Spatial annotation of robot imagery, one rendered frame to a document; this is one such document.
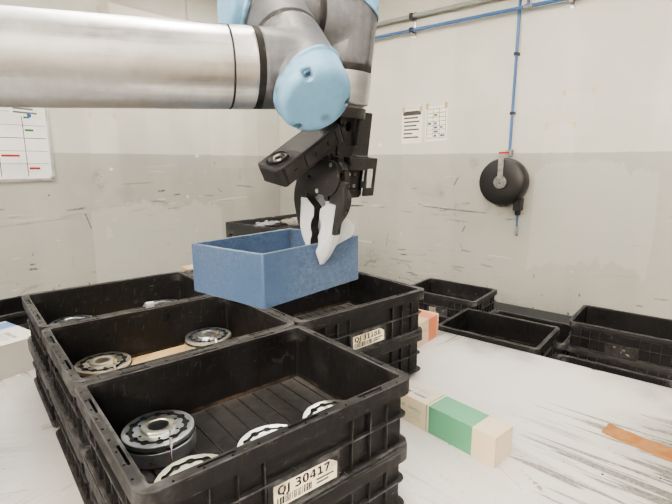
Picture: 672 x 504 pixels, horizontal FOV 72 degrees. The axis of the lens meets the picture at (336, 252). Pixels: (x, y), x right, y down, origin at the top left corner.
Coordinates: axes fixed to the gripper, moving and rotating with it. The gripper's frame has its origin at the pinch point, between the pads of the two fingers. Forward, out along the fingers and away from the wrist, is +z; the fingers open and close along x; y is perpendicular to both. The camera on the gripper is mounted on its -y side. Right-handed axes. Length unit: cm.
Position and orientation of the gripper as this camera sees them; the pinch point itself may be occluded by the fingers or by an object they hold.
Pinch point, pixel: (315, 255)
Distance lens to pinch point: 64.0
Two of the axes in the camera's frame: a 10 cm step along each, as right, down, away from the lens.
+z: -0.9, 9.6, 2.6
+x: -7.5, -2.4, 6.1
